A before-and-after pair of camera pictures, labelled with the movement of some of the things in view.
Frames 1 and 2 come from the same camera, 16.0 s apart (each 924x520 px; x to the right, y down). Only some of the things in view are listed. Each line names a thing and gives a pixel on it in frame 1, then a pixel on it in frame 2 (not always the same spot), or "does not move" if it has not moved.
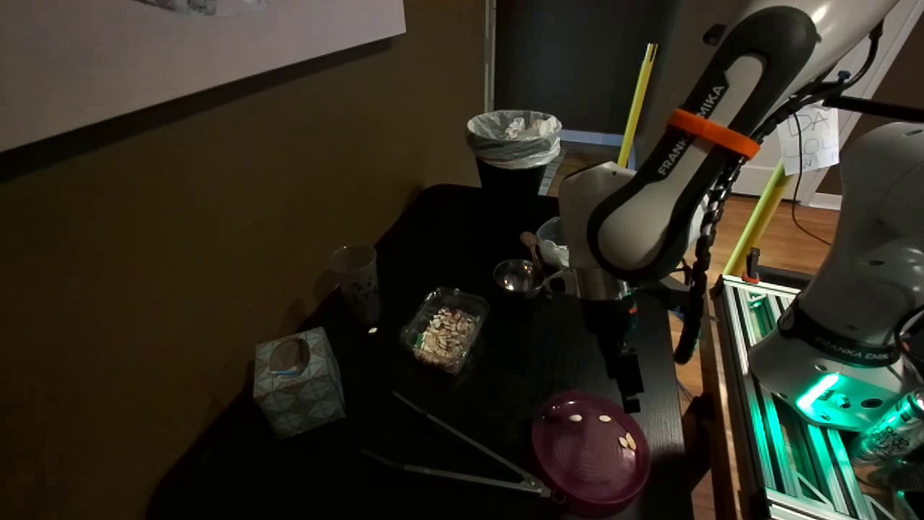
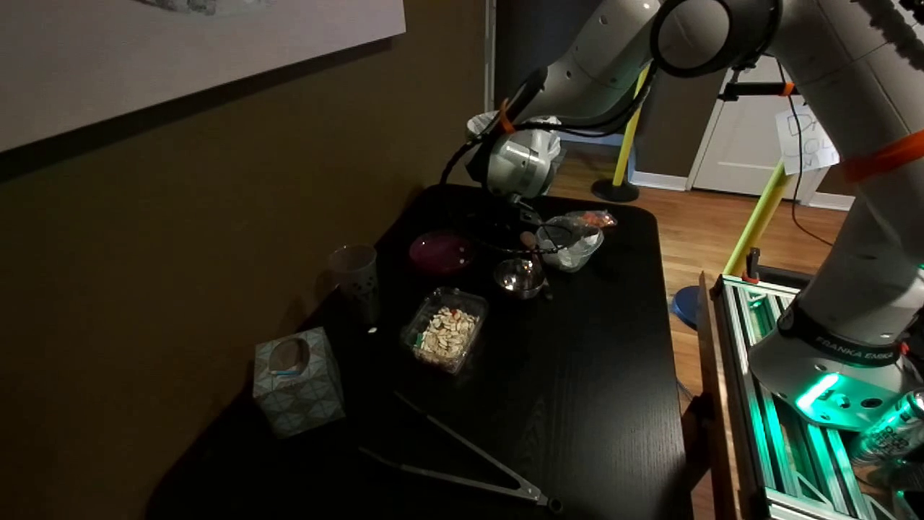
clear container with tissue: x=553 y=243 does not move
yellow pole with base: x=626 y=162 does not move
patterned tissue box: x=295 y=380 does not move
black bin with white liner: x=516 y=147 does not move
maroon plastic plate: x=591 y=449 -> x=441 y=256
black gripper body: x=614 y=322 -> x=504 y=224
